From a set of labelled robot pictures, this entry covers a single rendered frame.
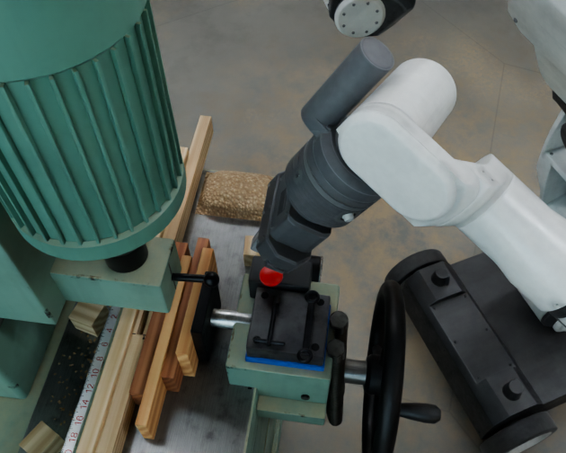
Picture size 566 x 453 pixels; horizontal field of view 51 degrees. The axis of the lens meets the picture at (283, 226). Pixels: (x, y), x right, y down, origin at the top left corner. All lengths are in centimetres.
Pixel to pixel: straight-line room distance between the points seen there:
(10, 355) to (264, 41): 209
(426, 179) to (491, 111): 210
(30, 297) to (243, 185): 38
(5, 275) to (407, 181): 44
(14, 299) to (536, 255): 56
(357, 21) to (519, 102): 174
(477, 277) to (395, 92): 137
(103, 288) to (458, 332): 116
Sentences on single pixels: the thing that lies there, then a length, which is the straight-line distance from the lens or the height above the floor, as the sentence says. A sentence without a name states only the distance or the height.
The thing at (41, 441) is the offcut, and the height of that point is 84.
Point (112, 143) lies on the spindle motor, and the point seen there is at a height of 133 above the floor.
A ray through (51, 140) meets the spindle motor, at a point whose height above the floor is 136.
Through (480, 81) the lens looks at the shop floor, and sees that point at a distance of 269.
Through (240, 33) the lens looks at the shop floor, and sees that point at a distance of 281.
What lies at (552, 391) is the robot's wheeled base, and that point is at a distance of 175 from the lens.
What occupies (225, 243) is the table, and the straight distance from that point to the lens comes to 93.
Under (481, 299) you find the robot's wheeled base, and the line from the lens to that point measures 180.
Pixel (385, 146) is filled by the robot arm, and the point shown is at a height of 133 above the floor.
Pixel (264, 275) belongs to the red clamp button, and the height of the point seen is 102.
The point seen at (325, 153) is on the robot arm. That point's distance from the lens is 53.
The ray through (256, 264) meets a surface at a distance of 78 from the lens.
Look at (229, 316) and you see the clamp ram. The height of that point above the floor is 96.
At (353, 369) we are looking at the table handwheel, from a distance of 92.
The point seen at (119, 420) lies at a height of 94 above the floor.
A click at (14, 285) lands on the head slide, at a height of 110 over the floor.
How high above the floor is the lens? 167
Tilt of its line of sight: 55 degrees down
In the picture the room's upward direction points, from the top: straight up
